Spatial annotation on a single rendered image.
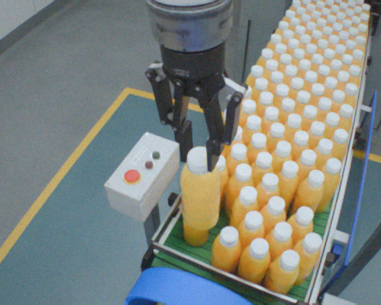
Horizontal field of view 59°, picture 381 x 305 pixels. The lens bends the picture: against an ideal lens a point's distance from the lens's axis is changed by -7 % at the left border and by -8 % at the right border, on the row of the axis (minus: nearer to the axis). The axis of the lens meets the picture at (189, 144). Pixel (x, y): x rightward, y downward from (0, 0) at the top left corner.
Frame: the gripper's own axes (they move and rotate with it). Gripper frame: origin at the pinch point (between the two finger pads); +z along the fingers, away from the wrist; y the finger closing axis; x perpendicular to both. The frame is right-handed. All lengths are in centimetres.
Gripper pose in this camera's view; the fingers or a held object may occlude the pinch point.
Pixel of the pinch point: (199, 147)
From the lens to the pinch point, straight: 55.3
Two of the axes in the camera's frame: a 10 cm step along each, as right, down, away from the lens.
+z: 0.6, 6.3, 7.7
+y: 9.0, 3.1, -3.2
